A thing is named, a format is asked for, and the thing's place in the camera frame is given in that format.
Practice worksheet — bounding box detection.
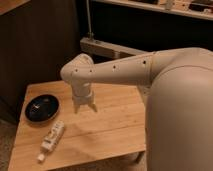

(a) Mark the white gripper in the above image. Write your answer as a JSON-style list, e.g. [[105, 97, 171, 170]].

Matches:
[[72, 91, 97, 114]]

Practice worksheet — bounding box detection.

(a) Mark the white plastic bottle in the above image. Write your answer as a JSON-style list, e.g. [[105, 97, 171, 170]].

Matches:
[[37, 121, 65, 163]]

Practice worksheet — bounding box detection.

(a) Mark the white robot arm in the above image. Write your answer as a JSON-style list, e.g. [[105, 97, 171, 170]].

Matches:
[[60, 48, 213, 171]]

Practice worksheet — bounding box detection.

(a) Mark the black ceramic bowl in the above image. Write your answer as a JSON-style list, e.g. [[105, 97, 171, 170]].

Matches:
[[25, 94, 59, 123]]

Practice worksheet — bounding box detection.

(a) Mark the wooden table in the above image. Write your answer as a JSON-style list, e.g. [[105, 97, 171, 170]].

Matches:
[[8, 81, 145, 171]]

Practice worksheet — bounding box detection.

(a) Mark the grey metal beam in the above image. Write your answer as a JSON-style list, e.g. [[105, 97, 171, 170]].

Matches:
[[80, 37, 144, 59]]

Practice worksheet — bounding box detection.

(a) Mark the metal vertical pole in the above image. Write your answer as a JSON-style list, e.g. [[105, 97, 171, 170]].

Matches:
[[86, 0, 94, 40]]

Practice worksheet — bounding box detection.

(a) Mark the upper wooden shelf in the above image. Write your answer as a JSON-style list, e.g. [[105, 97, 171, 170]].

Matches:
[[94, 0, 213, 21]]

